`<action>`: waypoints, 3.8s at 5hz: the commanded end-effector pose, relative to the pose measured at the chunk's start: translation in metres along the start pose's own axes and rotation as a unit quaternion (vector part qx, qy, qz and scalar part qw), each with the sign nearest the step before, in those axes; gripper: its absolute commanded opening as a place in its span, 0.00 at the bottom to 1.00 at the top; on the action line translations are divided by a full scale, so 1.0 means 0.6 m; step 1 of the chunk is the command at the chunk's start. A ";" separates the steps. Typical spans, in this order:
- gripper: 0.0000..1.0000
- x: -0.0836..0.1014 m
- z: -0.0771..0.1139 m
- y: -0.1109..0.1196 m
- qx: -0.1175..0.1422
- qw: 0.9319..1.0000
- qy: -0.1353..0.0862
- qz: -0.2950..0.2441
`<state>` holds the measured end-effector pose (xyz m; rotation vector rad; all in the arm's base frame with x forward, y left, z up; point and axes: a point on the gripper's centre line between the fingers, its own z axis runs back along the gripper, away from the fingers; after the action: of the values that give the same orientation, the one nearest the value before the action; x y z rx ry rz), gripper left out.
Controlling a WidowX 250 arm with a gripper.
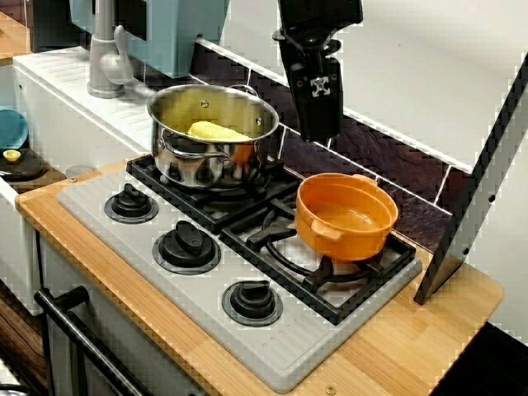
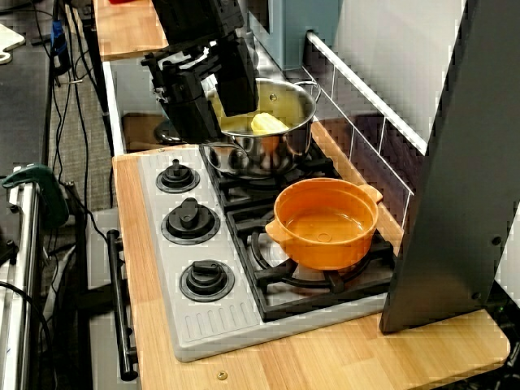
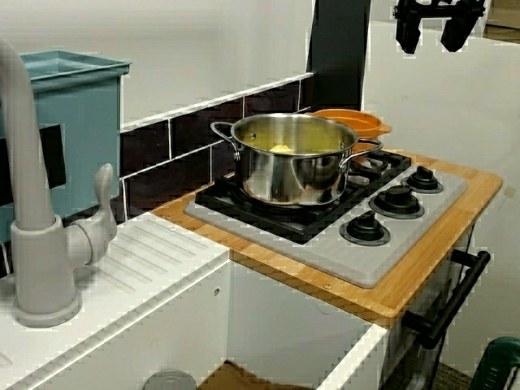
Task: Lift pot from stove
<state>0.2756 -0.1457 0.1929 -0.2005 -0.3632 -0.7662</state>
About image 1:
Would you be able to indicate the small yellow cup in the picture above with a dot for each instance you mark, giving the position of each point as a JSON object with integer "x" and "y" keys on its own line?
{"x": 11, "y": 155}

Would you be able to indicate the wooden countertop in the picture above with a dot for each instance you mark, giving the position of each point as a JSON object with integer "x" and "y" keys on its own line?
{"x": 412, "y": 342}

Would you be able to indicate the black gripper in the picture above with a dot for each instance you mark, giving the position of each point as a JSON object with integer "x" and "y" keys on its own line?
{"x": 307, "y": 45}

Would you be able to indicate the white oven front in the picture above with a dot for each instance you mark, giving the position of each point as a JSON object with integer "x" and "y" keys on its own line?
{"x": 136, "y": 330}

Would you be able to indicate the orange plastic pot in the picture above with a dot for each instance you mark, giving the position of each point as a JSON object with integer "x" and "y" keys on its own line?
{"x": 354, "y": 243}

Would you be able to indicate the black box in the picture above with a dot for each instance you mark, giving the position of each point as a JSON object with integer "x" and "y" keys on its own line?
{"x": 49, "y": 24}

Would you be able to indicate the grey toy faucet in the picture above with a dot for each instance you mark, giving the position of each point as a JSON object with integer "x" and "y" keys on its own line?
{"x": 105, "y": 62}

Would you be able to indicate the grey stove top panel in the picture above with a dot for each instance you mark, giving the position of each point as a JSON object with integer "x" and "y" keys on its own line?
{"x": 264, "y": 350}

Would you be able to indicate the dark brown lid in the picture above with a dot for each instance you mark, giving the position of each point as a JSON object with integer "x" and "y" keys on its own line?
{"x": 29, "y": 169}

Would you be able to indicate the yellow corn cob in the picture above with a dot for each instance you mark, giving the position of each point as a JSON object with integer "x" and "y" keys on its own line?
{"x": 214, "y": 131}

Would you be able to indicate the white sink unit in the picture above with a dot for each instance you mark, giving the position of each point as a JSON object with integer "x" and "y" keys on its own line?
{"x": 62, "y": 111}

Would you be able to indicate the grey round drain disc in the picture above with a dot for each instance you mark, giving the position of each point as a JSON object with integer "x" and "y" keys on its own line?
{"x": 79, "y": 169}

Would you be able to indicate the black and white side panel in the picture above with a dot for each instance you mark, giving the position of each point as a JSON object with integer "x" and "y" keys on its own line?
{"x": 458, "y": 231}

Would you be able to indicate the teal plate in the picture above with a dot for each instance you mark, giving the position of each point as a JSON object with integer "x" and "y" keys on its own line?
{"x": 12, "y": 128}

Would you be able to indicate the teal plastic box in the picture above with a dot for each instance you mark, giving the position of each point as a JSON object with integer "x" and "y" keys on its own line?
{"x": 177, "y": 37}

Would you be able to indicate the black burner grate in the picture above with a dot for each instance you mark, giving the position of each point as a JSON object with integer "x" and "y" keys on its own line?
{"x": 198, "y": 198}
{"x": 330, "y": 305}

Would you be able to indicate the black stove knob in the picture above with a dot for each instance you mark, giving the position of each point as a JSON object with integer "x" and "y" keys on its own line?
{"x": 252, "y": 301}
{"x": 130, "y": 202}
{"x": 187, "y": 245}

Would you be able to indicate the stainless steel pot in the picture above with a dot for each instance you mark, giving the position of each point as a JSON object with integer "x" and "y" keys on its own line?
{"x": 194, "y": 161}

